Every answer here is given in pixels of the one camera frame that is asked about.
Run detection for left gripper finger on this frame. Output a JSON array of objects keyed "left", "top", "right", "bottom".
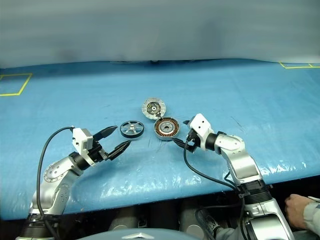
[
  {"left": 92, "top": 125, "right": 119, "bottom": 143},
  {"left": 104, "top": 139, "right": 132, "bottom": 161}
]

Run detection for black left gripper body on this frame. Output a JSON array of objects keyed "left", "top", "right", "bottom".
[{"left": 90, "top": 136, "right": 111, "bottom": 164}]

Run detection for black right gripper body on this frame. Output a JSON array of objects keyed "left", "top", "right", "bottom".
[{"left": 185, "top": 128, "right": 201, "bottom": 154}]

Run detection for motor stator housing copper coils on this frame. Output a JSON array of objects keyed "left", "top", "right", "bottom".
[{"left": 152, "top": 117, "right": 181, "bottom": 142}]

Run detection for motor cover with circuit board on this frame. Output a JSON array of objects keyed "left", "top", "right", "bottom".
[{"left": 141, "top": 96, "right": 167, "bottom": 122}]

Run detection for person's bare hand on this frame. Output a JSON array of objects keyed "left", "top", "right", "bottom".
[{"left": 284, "top": 193, "right": 311, "bottom": 230}]

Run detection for blue plastic table cover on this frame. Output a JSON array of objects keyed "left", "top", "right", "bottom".
[{"left": 0, "top": 57, "right": 320, "bottom": 222}]

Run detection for dark grey rounded shape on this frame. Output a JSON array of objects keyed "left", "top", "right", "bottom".
[
  {"left": 179, "top": 199, "right": 206, "bottom": 235},
  {"left": 108, "top": 206, "right": 141, "bottom": 232}
]

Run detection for black white sneaker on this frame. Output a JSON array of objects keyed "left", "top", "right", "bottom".
[{"left": 199, "top": 209, "right": 222, "bottom": 238}]

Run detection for grey robot torso shell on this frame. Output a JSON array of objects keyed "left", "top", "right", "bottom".
[{"left": 98, "top": 226, "right": 213, "bottom": 240}]

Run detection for yellow tape square outline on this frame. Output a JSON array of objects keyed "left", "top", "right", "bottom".
[{"left": 0, "top": 73, "right": 33, "bottom": 97}]

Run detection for grey trouser leg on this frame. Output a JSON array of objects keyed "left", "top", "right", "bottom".
[{"left": 214, "top": 224, "right": 242, "bottom": 240}]

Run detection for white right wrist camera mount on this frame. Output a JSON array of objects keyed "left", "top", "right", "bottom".
[{"left": 188, "top": 113, "right": 216, "bottom": 151}]

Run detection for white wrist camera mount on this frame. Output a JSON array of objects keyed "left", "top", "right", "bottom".
[
  {"left": 188, "top": 113, "right": 216, "bottom": 151},
  {"left": 71, "top": 127, "right": 98, "bottom": 168}
]

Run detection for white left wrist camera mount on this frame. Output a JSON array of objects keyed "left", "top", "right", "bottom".
[{"left": 71, "top": 127, "right": 98, "bottom": 168}]

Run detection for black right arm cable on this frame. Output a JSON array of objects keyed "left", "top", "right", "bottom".
[{"left": 183, "top": 136, "right": 248, "bottom": 238}]

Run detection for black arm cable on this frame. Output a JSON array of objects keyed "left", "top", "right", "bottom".
[
  {"left": 36, "top": 126, "right": 61, "bottom": 240},
  {"left": 183, "top": 136, "right": 248, "bottom": 238}
]

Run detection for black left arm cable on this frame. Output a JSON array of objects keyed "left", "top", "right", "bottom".
[{"left": 36, "top": 126, "right": 61, "bottom": 240}]

